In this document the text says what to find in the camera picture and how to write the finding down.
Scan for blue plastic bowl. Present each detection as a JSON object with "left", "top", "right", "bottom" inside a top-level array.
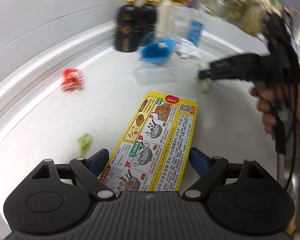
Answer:
[{"left": 141, "top": 38, "right": 177, "bottom": 64}]

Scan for small red crumpled wrapper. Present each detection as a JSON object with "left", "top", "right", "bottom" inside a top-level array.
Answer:
[{"left": 61, "top": 68, "right": 84, "bottom": 91}]

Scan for clear plastic container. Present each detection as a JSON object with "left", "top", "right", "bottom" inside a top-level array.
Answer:
[{"left": 134, "top": 58, "right": 176, "bottom": 86}]

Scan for person's right hand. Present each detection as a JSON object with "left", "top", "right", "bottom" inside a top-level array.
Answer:
[{"left": 250, "top": 84, "right": 300, "bottom": 145}]

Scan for green vegetable scrap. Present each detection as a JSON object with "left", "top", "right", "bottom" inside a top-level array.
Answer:
[{"left": 77, "top": 133, "right": 93, "bottom": 157}]

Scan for crumpled clear plastic wrap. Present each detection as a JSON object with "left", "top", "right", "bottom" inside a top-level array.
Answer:
[{"left": 175, "top": 38, "right": 201, "bottom": 61}]

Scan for clear water bottle blue label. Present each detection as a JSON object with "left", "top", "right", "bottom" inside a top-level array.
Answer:
[{"left": 186, "top": 4, "right": 205, "bottom": 46}]

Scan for white bottle yellow cap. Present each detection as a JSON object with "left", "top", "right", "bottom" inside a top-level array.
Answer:
[{"left": 155, "top": 0, "right": 171, "bottom": 33}]

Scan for yellow food box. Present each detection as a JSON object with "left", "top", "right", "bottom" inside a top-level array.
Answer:
[{"left": 99, "top": 91, "right": 198, "bottom": 196}]

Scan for garlic sprouts in glass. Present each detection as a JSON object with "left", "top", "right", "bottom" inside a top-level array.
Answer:
[{"left": 225, "top": 0, "right": 282, "bottom": 36}]

